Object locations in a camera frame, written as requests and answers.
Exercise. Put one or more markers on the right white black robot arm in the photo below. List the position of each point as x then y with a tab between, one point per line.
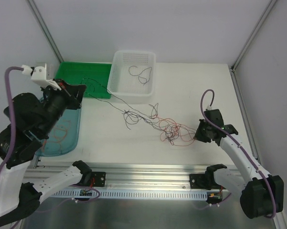
259	192

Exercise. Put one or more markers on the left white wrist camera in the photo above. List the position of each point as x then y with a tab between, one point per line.
39	76

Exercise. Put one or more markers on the translucent blue plastic tray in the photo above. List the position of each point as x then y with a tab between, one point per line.
64	136

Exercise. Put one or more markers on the white slotted cable duct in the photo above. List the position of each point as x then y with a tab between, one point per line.
131	194

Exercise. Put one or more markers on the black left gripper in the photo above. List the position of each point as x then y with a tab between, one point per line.
72	96

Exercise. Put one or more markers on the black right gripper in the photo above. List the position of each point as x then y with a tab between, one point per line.
203	133

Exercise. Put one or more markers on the green plastic tray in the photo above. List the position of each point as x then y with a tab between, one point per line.
94	75

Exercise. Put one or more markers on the white perforated plastic basket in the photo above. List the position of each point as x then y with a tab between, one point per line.
132	76

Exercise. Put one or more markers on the aluminium rail frame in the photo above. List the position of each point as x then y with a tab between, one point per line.
135	157

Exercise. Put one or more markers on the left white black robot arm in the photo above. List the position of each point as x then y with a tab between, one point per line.
31	121

